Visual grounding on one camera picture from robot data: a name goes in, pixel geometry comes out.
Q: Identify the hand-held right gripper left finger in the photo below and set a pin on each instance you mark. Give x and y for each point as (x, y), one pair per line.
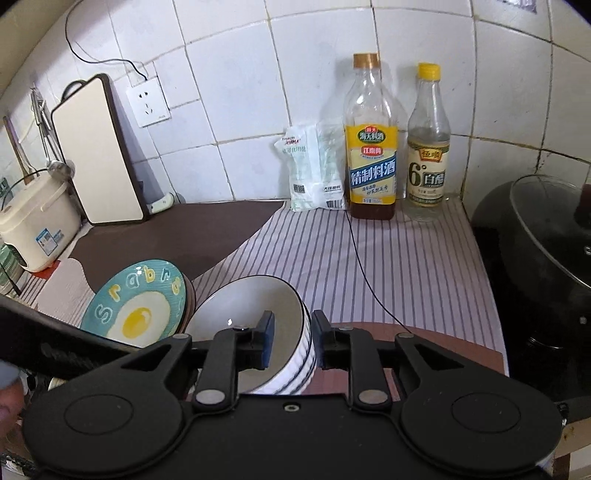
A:
(268, 339)

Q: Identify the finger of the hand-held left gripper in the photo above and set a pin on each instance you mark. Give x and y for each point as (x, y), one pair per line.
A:
(46, 332)

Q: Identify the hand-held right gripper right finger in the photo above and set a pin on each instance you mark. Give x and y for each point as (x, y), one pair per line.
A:
(317, 344)

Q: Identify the large white ribbed bowl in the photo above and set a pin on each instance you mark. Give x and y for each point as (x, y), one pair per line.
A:
(240, 304)

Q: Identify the blue fried egg plate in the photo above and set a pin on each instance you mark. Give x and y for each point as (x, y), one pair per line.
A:
(138, 318)

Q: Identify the person's left hand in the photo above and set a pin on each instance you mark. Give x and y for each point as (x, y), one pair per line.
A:
(7, 406)

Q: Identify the beige scalloped mat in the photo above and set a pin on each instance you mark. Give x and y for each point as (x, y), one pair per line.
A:
(64, 288)

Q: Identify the purple striped white cloth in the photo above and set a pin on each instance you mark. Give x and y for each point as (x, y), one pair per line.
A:
(323, 277)

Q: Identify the cream rice cooker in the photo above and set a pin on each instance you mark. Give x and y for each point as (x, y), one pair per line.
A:
(37, 221)

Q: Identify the metal ladle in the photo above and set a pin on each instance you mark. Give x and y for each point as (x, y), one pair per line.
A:
(60, 170)

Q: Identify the white salt bag red print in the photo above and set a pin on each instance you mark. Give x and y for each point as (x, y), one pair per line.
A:
(300, 170)

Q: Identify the black stove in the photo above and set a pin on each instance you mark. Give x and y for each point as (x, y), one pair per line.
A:
(490, 300)

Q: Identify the clear white salt bag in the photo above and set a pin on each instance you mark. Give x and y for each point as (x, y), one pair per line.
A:
(331, 166)

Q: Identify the wooden spatula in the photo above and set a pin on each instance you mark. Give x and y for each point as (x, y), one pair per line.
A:
(17, 150)

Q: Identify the cream cutting board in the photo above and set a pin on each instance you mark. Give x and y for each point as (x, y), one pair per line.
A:
(99, 152)

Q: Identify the yellow label cooking wine bottle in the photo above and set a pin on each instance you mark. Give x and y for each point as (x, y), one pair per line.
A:
(371, 161)

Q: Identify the black cooking pot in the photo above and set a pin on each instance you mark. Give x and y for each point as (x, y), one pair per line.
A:
(531, 323)

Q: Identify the clear vinegar bottle yellow cap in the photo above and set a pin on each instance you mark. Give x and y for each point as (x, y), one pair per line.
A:
(428, 157)

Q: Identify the glass pot lid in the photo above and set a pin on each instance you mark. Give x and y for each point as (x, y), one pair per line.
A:
(549, 221)

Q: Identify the cardboard box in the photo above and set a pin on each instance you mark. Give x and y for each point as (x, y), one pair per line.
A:
(577, 443)

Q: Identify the white wall socket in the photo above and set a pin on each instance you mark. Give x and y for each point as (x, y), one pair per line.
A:
(147, 101)

